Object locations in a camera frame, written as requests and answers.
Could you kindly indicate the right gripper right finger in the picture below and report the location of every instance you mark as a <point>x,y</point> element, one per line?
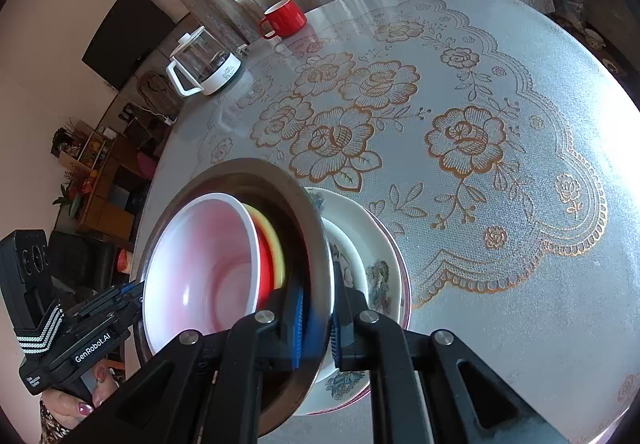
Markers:
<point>428,388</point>

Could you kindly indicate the white glass electric kettle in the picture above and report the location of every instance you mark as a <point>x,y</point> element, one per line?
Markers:
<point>200,64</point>

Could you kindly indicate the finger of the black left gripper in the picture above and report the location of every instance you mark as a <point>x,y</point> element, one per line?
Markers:
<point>107,310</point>

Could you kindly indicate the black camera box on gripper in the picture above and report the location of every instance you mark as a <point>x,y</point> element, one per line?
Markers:
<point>27,289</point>

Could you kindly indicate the wooden chair by wall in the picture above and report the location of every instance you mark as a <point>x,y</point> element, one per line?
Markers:
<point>159,94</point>

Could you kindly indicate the large plate with purple rim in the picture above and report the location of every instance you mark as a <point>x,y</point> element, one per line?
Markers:
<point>388,292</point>

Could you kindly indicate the wooden cabinet shelf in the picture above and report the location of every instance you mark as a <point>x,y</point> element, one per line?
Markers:
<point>107,177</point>

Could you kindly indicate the red plastic bowl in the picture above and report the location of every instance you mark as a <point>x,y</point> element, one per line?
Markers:
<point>210,267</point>

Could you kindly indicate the white plate with pink roses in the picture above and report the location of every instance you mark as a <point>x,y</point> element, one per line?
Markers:
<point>345,255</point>

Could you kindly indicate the stainless steel bowl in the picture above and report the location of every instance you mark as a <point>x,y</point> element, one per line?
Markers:
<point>299,250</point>

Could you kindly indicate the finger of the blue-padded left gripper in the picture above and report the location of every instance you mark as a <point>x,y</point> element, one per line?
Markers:
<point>132,290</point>

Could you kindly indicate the person's left hand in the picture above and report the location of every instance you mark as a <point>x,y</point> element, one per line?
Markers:
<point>61,412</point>

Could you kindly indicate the red mug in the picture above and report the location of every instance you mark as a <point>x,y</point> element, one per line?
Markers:
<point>283,19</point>

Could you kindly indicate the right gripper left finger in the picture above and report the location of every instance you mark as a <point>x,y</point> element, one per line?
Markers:
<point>203,389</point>

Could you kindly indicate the lace tablecloth with gold flowers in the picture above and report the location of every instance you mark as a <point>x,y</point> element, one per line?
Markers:
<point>497,151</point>

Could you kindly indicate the white plate with red characters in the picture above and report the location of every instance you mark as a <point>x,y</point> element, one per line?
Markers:
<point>325,202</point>

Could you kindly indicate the yellow bowl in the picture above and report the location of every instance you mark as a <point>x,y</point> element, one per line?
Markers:
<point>265,227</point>

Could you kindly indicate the black wall television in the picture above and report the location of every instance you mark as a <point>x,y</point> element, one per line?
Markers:
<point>129,33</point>

